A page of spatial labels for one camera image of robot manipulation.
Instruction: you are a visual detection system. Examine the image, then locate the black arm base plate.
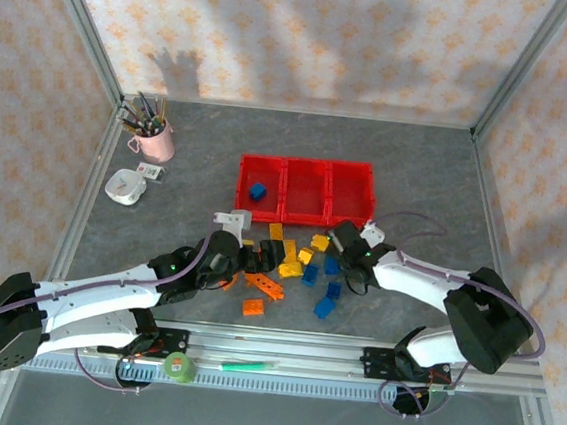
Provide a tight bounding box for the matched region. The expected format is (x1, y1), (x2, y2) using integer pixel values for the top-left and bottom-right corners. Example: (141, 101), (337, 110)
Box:
(360, 345), (457, 390)
(93, 321), (192, 365)

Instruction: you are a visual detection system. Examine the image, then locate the wide aluminium base rail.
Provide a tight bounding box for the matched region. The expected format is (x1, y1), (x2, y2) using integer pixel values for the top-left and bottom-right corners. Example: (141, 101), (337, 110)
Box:
(32, 306), (550, 407)

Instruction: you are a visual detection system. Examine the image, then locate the pink cup with handle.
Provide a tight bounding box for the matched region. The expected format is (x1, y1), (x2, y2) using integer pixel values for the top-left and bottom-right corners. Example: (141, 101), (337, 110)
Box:
(126, 116), (179, 166)

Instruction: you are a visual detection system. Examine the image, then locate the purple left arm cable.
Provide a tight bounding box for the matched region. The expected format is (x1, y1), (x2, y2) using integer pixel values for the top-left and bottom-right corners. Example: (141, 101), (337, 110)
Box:
(0, 192), (219, 391)

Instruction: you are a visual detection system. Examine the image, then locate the aluminium table edge rail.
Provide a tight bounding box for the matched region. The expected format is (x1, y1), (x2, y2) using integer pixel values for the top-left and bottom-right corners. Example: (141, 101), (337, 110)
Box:
(44, 99), (127, 291)
(450, 134), (543, 357)
(118, 88), (479, 135)

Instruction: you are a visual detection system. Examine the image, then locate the grey slotted cable duct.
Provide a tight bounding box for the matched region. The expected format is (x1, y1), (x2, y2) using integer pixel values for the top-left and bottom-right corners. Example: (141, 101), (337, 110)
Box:
(29, 353), (448, 411)

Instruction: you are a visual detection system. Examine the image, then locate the small printed card box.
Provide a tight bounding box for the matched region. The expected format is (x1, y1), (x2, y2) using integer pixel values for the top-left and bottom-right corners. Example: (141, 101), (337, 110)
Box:
(135, 161), (168, 183)

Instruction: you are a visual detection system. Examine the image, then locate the flat yellow lego plate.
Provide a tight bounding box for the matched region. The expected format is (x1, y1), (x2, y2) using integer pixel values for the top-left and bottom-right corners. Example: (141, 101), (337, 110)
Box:
(266, 222), (286, 247)

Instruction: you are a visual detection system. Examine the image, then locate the square orange lego plate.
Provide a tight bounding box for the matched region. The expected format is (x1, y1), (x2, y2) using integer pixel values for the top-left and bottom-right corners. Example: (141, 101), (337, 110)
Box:
(240, 297), (266, 319)

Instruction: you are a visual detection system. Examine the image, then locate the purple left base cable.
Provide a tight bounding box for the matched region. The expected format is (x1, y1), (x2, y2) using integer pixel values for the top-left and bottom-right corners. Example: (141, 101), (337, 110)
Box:
(70, 346), (146, 396)

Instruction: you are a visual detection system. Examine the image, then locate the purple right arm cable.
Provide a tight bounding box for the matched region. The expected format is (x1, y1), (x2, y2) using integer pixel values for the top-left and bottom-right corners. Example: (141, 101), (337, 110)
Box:
(360, 208), (558, 399)

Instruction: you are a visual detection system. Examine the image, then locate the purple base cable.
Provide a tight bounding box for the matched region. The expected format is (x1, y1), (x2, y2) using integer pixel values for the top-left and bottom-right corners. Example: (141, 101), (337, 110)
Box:
(70, 346), (146, 396)
(375, 377), (452, 424)

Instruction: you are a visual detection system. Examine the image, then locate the green tape roll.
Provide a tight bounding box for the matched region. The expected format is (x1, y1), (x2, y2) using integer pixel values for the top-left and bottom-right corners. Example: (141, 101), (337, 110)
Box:
(162, 349), (200, 386)

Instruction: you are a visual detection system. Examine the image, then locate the dark pen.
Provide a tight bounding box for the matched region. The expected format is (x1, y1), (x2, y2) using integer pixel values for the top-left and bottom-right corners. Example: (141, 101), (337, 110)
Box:
(119, 116), (147, 136)
(123, 100), (145, 125)
(135, 91), (158, 126)

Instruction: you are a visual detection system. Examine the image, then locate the green pen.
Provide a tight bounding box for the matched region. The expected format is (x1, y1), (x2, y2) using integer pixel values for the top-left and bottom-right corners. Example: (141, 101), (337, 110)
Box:
(219, 355), (280, 378)

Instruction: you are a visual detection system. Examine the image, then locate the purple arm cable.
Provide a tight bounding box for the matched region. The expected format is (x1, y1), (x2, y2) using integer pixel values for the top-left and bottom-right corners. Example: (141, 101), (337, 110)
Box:
(0, 192), (219, 391)
(360, 208), (558, 399)

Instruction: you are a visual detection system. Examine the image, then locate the long orange lego plate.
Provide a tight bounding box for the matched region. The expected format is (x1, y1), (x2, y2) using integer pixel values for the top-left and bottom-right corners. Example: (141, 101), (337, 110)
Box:
(242, 271), (288, 303)

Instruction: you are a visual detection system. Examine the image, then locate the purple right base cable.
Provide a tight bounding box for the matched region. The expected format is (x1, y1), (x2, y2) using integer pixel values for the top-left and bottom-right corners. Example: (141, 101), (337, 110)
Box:
(375, 377), (452, 424)

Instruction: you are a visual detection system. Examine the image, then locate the aluminium frame post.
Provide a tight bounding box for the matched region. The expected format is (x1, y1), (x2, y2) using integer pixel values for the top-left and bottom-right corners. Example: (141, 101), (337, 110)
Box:
(25, 0), (135, 111)
(469, 0), (567, 150)

